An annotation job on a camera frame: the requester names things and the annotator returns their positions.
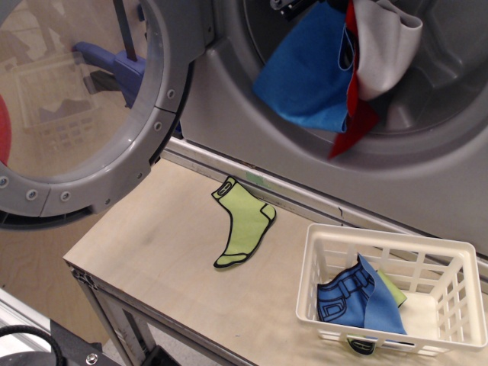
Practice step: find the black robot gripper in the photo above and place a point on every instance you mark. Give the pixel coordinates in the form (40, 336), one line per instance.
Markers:
(291, 9)

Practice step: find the blue felt cloth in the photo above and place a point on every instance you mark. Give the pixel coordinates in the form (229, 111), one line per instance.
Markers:
(306, 79)

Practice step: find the white felt cloth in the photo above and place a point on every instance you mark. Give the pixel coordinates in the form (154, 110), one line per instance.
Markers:
(389, 39)

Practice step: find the red felt cloth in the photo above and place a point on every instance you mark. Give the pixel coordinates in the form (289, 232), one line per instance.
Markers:
(360, 117)

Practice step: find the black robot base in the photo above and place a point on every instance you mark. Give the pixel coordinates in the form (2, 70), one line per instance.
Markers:
(54, 357)

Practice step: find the grey washing machine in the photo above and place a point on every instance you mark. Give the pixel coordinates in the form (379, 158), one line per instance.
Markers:
(422, 167)

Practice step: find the round washing machine door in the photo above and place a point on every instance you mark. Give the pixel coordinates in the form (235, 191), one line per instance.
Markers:
(94, 90)

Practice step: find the white plastic laundry basket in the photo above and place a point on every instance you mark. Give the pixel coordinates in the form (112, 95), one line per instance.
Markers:
(444, 307)

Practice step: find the green felt sock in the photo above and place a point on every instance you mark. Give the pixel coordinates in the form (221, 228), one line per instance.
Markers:
(250, 220)

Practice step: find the blue felt jeans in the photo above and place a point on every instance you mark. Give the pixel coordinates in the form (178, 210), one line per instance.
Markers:
(344, 299)

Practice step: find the green felt piece in basket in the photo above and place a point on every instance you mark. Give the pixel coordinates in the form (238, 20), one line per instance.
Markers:
(399, 297)

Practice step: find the red round object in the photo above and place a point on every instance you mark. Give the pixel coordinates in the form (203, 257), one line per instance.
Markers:
(5, 132)

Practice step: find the aluminium table frame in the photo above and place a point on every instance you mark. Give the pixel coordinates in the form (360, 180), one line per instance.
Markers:
(128, 322)

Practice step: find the aluminium rail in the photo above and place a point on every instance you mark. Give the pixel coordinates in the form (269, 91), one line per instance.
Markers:
(15, 312)

